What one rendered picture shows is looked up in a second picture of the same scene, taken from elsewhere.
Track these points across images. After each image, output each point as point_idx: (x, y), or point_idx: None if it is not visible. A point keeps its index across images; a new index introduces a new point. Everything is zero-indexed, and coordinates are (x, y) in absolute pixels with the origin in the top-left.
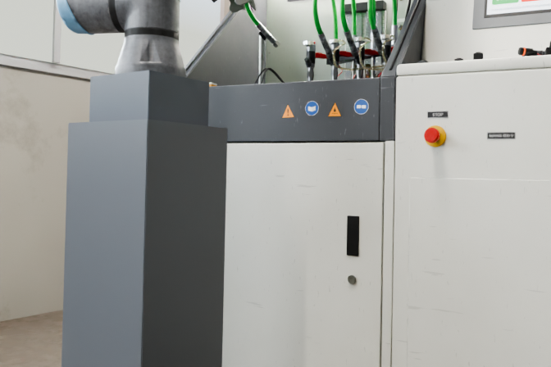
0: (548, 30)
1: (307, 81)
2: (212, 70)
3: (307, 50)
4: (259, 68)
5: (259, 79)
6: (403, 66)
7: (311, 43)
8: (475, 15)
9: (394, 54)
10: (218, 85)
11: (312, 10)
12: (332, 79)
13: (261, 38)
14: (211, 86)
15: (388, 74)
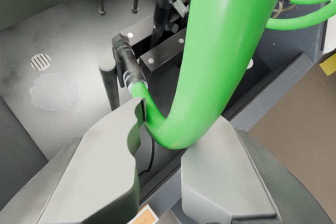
0: None
1: (266, 112)
2: (1, 186)
3: (170, 8)
4: (115, 102)
5: (117, 107)
6: (335, 47)
7: None
8: None
9: (323, 22)
10: (4, 161)
11: (316, 23)
12: (284, 92)
13: (116, 78)
14: (158, 217)
15: (319, 56)
